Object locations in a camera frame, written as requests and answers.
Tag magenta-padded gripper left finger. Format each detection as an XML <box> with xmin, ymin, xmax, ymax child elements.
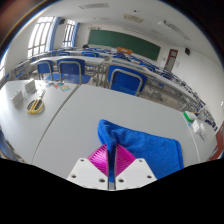
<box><xmin>66</xmin><ymin>143</ymin><xmax>110</xmax><ymax>191</ymax></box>

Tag green and white box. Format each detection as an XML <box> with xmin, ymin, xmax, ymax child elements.
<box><xmin>182</xmin><ymin>110</ymin><xmax>197</xmax><ymax>124</ymax></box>

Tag tall window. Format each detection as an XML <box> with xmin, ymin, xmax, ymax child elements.
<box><xmin>62</xmin><ymin>19</ymin><xmax>77</xmax><ymax>49</ymax></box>
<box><xmin>27</xmin><ymin>16</ymin><xmax>55</xmax><ymax>58</ymax></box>

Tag green blackboard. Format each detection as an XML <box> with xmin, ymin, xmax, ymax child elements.
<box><xmin>87</xmin><ymin>29</ymin><xmax>162</xmax><ymax>62</ymax></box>

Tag blue towel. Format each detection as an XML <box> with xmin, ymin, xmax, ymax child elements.
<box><xmin>97</xmin><ymin>119</ymin><xmax>185</xmax><ymax>184</ymax></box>

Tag yellow tape roll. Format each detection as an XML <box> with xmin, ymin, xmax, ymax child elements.
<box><xmin>26</xmin><ymin>98</ymin><xmax>46</xmax><ymax>115</ymax></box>

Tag orange lectern top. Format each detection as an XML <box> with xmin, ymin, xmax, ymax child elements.
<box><xmin>116</xmin><ymin>47</ymin><xmax>134</xmax><ymax>55</ymax></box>

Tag ceiling air vent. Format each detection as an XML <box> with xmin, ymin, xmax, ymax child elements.
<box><xmin>123</xmin><ymin>13</ymin><xmax>145</xmax><ymax>24</ymax></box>

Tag brown door with glass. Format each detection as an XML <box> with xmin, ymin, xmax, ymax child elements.
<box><xmin>167</xmin><ymin>48</ymin><xmax>179</xmax><ymax>72</ymax></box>

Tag coloured paper cards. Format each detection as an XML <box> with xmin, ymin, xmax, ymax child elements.
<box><xmin>51</xmin><ymin>81</ymin><xmax>72</xmax><ymax>93</ymax></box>

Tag blue chair with metal frame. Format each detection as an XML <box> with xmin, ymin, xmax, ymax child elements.
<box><xmin>56</xmin><ymin>58</ymin><xmax>92</xmax><ymax>85</ymax></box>
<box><xmin>35</xmin><ymin>59</ymin><xmax>55</xmax><ymax>81</ymax></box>
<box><xmin>107</xmin><ymin>64</ymin><xmax>148</xmax><ymax>96</ymax></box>

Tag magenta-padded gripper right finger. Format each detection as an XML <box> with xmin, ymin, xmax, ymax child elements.
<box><xmin>114</xmin><ymin>144</ymin><xmax>158</xmax><ymax>191</ymax></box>

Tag group of ceiling lights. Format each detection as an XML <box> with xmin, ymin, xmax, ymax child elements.
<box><xmin>78</xmin><ymin>2</ymin><xmax>193</xmax><ymax>42</ymax></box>

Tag red door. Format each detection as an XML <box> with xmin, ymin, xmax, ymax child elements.
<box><xmin>215</xmin><ymin>129</ymin><xmax>224</xmax><ymax>158</ymax></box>

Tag group of blue chairs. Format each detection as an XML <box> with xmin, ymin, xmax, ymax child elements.
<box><xmin>49</xmin><ymin>47</ymin><xmax>215</xmax><ymax>126</ymax></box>

